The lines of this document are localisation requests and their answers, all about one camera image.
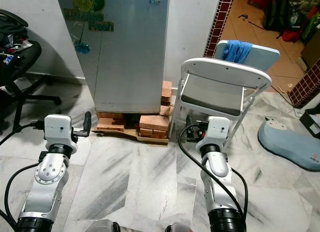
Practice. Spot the grey-blue appliance base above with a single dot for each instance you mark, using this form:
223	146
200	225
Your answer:
287	144

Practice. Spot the blue cloth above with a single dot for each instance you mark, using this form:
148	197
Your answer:
237	51

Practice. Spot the wooden pallet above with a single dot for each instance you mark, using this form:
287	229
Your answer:
130	136

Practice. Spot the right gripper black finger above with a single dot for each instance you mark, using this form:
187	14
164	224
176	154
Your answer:
188	123

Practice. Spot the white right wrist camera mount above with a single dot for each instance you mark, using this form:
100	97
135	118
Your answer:
218	133

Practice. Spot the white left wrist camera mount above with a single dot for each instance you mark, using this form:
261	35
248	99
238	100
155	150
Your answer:
58	132

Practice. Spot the grey robot leg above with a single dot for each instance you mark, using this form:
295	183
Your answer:
102	227
177	228

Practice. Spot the black bag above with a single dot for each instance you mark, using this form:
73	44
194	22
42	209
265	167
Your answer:
277	14

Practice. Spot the red clay brick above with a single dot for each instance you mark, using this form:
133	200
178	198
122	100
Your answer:
109	124
153	123
165	110
167	89

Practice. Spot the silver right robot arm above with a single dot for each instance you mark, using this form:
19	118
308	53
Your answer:
217	172

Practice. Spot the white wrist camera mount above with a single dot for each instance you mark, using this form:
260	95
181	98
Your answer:
58	132
218	133

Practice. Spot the grey left robot leg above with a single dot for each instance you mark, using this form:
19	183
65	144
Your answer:
102	227

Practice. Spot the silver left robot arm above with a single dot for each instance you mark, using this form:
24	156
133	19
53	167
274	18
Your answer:
50	172

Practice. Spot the white folding chair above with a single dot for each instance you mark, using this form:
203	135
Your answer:
225	69

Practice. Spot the silver fridge door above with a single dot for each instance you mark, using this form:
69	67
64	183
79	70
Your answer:
130	52

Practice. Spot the grey right robot leg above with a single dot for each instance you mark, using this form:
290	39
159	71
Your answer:
177	228

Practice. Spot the black office chair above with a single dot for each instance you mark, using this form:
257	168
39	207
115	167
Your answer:
20	67

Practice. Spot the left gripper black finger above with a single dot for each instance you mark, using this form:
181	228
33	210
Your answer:
52	115
87	123

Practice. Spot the red bag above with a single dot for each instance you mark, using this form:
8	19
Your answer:
292	35

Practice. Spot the silver fridge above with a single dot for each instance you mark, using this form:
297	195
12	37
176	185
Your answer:
130	107

